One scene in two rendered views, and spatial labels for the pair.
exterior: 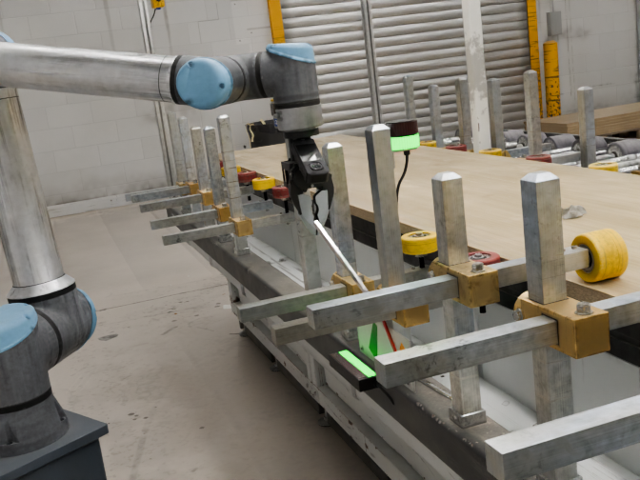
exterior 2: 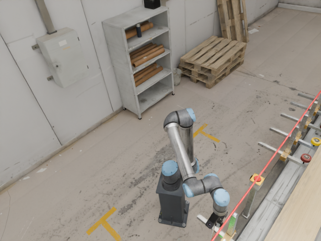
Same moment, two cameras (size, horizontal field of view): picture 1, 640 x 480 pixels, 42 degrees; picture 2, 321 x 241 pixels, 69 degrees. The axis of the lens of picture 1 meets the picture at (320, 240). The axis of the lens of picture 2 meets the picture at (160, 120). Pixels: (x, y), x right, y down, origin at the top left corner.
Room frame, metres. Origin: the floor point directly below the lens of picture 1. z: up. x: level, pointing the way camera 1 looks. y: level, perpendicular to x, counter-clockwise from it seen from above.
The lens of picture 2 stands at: (1.09, -0.51, 2.61)
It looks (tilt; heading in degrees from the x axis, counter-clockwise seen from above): 42 degrees down; 66
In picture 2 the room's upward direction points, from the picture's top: 7 degrees counter-clockwise
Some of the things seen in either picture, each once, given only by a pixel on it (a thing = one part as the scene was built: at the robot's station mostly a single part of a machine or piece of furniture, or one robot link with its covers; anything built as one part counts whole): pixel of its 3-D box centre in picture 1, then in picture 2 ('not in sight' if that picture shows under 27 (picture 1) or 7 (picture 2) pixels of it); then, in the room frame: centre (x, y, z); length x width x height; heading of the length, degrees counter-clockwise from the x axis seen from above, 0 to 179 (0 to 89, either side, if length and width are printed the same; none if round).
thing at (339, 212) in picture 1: (345, 253); (230, 230); (1.73, -0.05, 0.89); 0.04 x 0.04 x 0.48; 18
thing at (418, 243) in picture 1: (421, 258); not in sight; (1.74, -0.21, 0.85); 0.08 x 0.08 x 0.11
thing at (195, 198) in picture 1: (197, 199); (302, 122); (3.11, 0.44, 0.84); 0.44 x 0.03 x 0.04; 108
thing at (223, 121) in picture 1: (232, 189); (290, 144); (2.68, 0.26, 0.92); 0.04 x 0.04 x 0.48; 18
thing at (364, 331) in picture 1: (382, 346); not in sight; (1.51, -0.09, 0.75); 0.26 x 0.01 x 0.10; 18
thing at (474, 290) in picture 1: (462, 279); not in sight; (1.23, -0.21, 0.95); 0.14 x 0.06 x 0.05; 18
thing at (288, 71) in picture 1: (291, 74); (220, 200); (1.65, 0.01, 1.28); 0.10 x 0.09 x 0.12; 75
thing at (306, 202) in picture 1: (303, 212); not in sight; (1.65, 0.03, 1.00); 0.06 x 0.03 x 0.09; 18
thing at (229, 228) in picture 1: (230, 229); (280, 153); (2.63, 0.28, 0.80); 0.44 x 0.03 x 0.04; 108
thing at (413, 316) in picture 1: (401, 302); not in sight; (1.47, -0.14, 0.85); 0.14 x 0.06 x 0.05; 18
